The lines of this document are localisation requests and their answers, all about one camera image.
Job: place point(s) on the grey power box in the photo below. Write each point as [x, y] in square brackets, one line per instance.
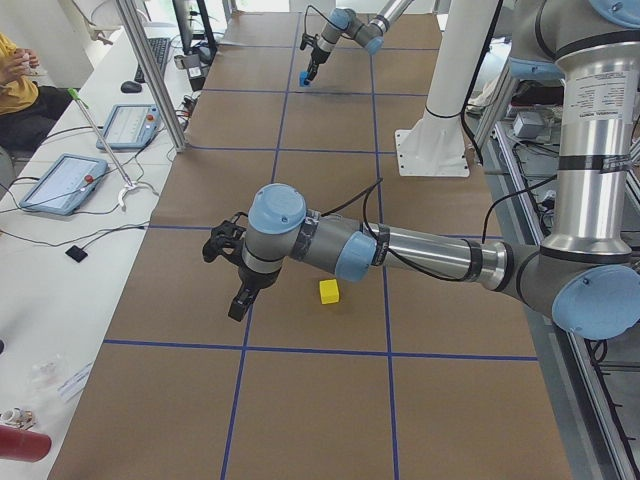
[528, 124]

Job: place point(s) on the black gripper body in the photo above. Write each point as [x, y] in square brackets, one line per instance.
[253, 280]
[318, 54]

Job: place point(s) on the aluminium frame post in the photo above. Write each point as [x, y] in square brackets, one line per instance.
[154, 78]

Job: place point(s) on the person in yellow shirt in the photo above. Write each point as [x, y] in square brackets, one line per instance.
[29, 111]

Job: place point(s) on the blue wooden cube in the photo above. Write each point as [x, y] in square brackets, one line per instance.
[304, 79]

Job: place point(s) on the far blue teach pendant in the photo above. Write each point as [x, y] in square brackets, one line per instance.
[131, 126]

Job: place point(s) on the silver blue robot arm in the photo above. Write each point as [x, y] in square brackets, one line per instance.
[427, 216]
[344, 23]

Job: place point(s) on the small black square pad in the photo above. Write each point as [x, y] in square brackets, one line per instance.
[76, 253]

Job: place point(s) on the grabber stick with green tip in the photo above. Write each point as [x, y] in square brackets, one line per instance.
[129, 185]

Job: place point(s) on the black keyboard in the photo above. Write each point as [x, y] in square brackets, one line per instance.
[160, 48]

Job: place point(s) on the yellow wooden cube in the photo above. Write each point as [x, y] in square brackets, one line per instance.
[329, 291]

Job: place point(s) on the black monitor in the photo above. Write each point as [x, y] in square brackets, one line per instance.
[195, 29]

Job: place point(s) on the black computer mouse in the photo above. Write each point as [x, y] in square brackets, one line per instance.
[130, 87]

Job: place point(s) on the blue teach pendant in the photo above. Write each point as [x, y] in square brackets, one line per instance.
[65, 185]
[131, 126]

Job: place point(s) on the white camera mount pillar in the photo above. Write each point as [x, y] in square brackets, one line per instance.
[435, 146]

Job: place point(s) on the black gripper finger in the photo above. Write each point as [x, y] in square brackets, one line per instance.
[242, 302]
[311, 71]

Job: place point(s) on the near blue teach pendant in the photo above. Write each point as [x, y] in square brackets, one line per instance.
[65, 185]

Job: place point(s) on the red cylinder bottle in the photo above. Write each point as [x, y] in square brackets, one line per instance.
[23, 445]

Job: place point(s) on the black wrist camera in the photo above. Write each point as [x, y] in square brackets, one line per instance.
[225, 240]
[308, 40]

